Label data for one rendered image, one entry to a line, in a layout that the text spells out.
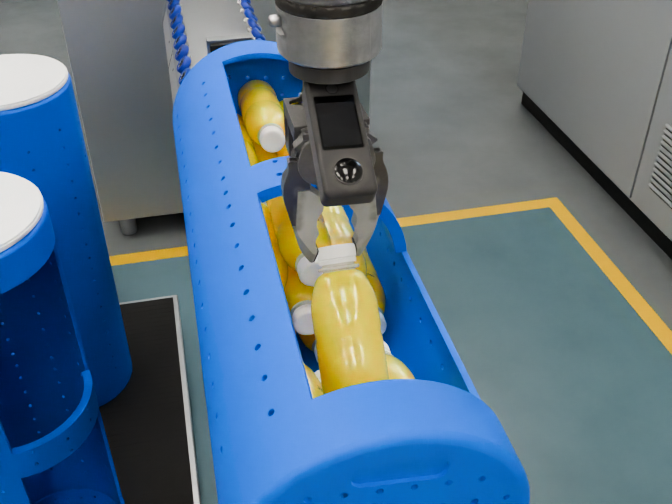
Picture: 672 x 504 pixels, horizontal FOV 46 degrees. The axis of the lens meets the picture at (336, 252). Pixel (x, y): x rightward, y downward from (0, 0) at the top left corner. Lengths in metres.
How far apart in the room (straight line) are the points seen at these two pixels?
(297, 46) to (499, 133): 3.15
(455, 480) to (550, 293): 2.14
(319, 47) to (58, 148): 1.19
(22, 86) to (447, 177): 2.05
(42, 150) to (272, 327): 1.08
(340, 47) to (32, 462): 1.09
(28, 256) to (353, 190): 0.76
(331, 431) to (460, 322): 2.00
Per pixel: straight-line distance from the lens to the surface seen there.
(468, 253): 2.94
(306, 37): 0.65
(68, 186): 1.83
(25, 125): 1.73
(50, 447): 1.55
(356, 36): 0.66
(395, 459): 0.66
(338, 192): 0.64
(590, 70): 3.41
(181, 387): 2.22
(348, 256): 0.77
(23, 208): 1.35
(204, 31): 2.29
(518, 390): 2.44
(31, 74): 1.84
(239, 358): 0.78
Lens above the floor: 1.73
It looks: 36 degrees down
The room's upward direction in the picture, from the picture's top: straight up
